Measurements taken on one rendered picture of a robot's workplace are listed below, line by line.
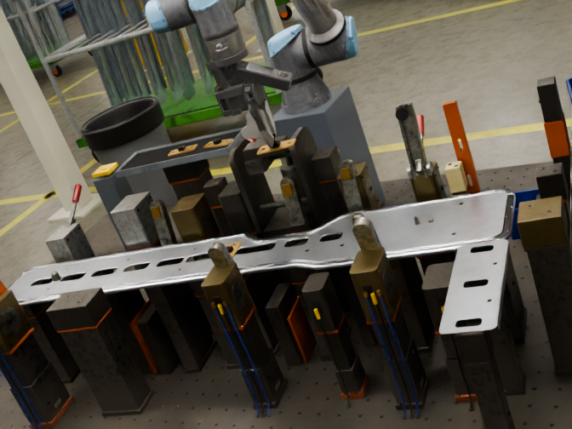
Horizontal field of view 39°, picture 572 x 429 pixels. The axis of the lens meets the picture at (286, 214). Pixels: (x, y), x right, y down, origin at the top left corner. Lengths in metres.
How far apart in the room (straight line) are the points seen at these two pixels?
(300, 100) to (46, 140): 3.65
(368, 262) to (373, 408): 0.36
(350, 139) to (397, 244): 0.81
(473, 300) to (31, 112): 4.66
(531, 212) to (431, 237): 0.23
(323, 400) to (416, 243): 0.43
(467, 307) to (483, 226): 0.28
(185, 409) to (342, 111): 1.00
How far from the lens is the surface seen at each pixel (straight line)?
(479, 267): 1.56
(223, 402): 2.00
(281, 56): 2.39
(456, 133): 1.84
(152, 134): 4.90
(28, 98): 5.82
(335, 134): 2.40
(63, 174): 5.93
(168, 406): 2.08
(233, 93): 1.67
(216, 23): 1.63
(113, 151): 4.89
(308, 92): 2.41
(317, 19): 2.26
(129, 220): 2.18
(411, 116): 1.83
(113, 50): 6.86
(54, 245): 2.37
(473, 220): 1.73
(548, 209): 1.58
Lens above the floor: 1.80
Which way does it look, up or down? 23 degrees down
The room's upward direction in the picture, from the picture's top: 21 degrees counter-clockwise
